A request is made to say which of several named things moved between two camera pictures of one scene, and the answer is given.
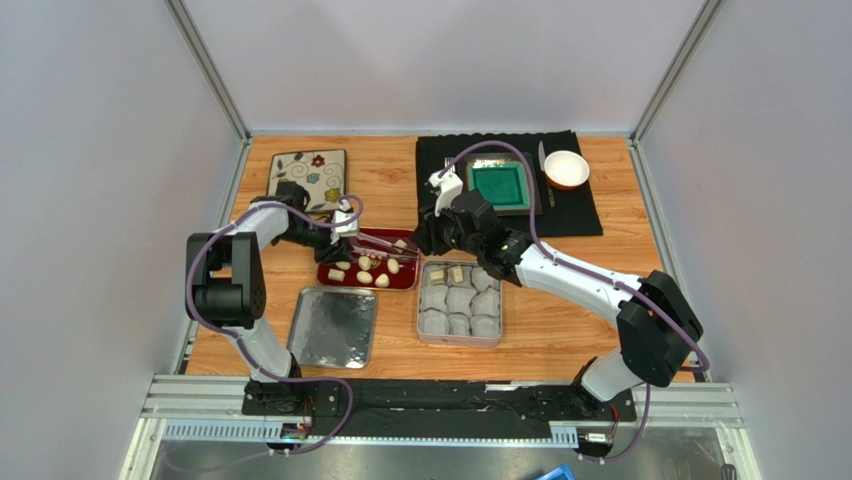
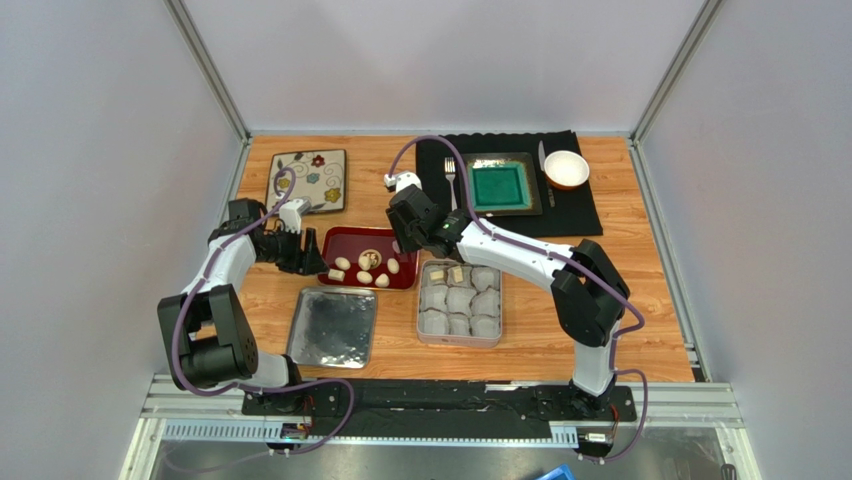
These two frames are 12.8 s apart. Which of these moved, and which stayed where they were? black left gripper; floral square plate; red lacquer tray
Moved: black left gripper
Stayed: floral square plate; red lacquer tray
